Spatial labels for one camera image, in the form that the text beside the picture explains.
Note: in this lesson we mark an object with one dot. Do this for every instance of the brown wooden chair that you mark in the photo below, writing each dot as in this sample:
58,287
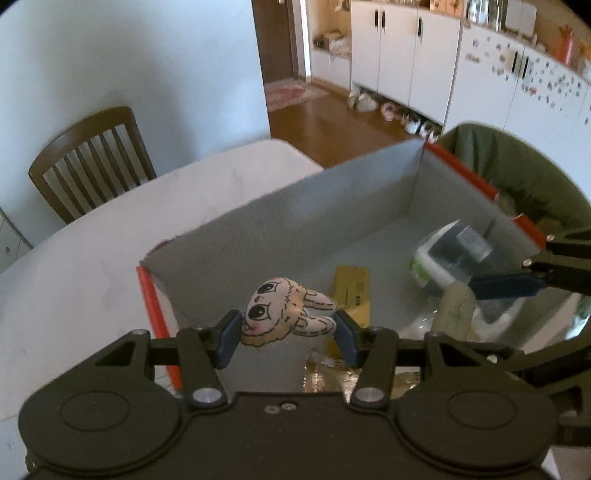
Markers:
94,161

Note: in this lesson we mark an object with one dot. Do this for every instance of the red patterned rug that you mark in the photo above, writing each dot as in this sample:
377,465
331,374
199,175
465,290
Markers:
289,92

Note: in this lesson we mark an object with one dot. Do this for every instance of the yellow small box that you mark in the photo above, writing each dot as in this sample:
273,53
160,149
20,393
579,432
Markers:
352,292

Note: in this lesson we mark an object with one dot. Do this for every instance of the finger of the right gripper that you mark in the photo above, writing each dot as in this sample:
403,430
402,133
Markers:
508,285

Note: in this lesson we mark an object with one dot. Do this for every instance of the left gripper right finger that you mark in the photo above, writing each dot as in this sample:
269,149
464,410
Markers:
373,351

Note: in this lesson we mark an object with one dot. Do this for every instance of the white wall cabinets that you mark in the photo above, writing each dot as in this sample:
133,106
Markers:
454,72

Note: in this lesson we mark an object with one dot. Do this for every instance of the dark green jacket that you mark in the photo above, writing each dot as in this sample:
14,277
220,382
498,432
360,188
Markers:
526,181

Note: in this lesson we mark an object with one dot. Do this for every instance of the red cardboard shoe box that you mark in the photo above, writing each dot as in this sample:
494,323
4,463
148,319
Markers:
370,212

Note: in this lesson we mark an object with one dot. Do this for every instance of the white drawer sideboard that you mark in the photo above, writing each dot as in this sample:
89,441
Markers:
13,245

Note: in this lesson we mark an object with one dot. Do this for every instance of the beige bunny face plush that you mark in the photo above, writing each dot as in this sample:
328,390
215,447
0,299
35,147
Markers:
281,307

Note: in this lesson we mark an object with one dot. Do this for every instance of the brown wooden door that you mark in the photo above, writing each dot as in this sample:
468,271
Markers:
276,39

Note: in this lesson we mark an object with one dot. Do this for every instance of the beige oval eraser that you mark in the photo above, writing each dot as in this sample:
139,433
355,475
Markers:
455,312

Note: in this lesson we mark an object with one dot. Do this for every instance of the clear plastic bag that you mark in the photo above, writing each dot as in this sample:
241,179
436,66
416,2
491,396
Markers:
325,371

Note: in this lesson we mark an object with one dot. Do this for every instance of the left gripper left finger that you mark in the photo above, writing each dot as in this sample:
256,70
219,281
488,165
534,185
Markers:
202,351

